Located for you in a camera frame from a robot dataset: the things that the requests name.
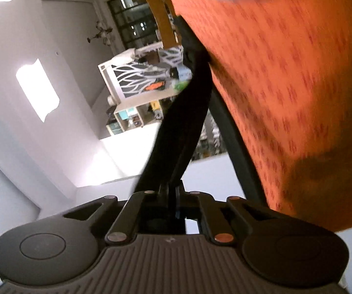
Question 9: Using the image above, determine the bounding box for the wall ornament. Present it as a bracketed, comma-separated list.
[86, 21, 114, 47]

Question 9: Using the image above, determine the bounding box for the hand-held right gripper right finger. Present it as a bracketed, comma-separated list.
[176, 180, 275, 244]

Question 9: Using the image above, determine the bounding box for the white lattice cabinet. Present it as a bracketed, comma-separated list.
[98, 44, 185, 105]

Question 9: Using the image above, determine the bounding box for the black framed window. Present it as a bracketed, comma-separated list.
[107, 0, 165, 46]

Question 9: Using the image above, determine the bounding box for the orange flower print mat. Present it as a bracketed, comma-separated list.
[165, 0, 352, 233]

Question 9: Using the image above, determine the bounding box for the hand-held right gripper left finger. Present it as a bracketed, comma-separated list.
[62, 184, 174, 246]

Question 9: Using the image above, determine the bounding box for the cluttered shelf unit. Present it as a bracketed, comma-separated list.
[105, 95, 166, 136]

